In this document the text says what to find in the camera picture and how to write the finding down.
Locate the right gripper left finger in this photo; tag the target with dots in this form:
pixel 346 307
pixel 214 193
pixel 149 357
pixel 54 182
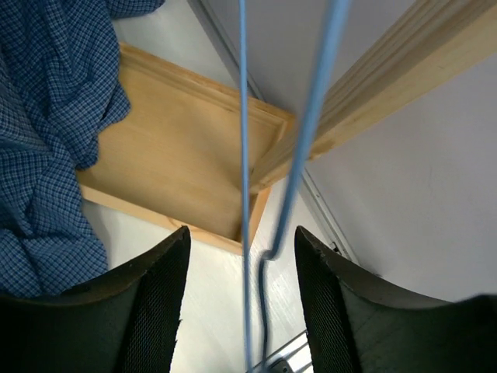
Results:
pixel 125 320

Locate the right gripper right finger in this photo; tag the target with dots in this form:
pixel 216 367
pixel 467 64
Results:
pixel 359 322

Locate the light blue wire hanger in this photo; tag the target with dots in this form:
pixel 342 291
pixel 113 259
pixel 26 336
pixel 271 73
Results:
pixel 334 24

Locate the blue checked shirt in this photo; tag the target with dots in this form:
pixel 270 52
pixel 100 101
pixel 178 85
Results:
pixel 59 90

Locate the wooden clothes rack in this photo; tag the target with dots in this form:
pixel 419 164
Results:
pixel 175 159

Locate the aluminium mounting rail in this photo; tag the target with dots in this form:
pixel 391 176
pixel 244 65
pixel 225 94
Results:
pixel 292 357

